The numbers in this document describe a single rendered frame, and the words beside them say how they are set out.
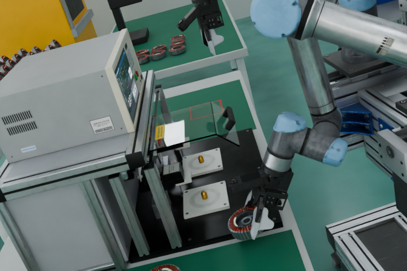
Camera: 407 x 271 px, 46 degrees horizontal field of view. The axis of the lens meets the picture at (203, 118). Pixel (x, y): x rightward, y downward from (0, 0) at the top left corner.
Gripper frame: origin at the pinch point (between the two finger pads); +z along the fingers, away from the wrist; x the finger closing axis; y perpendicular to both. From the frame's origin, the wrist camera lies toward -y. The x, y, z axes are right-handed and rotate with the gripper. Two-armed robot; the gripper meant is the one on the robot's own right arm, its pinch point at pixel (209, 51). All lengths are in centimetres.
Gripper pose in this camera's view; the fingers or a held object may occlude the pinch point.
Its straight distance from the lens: 179.3
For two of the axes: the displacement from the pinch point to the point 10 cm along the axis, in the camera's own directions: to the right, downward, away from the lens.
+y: 9.5, -3.1, 0.7
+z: 2.5, 8.8, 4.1
